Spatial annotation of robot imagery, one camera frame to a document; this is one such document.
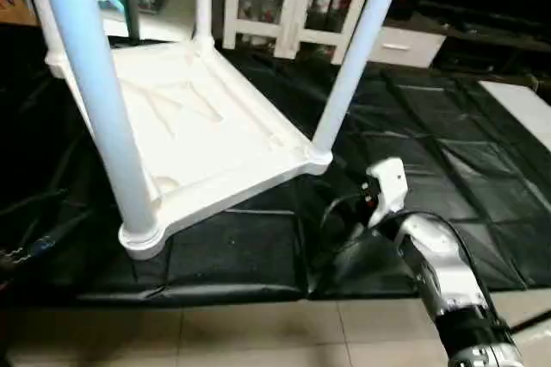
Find white glass door cabinet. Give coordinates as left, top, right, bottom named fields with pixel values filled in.
left=222, top=0, right=381, bottom=62

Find black low shelf unit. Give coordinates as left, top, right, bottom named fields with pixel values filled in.
left=379, top=0, right=551, bottom=84

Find black work mat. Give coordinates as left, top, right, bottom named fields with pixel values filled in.
left=0, top=22, right=551, bottom=303

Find white flat board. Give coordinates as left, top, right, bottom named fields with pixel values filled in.
left=478, top=78, right=551, bottom=152

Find white drawer unit with handle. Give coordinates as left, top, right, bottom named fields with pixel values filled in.
left=368, top=27, right=449, bottom=71

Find white plastic table top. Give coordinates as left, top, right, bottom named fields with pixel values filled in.
left=45, top=35, right=335, bottom=260

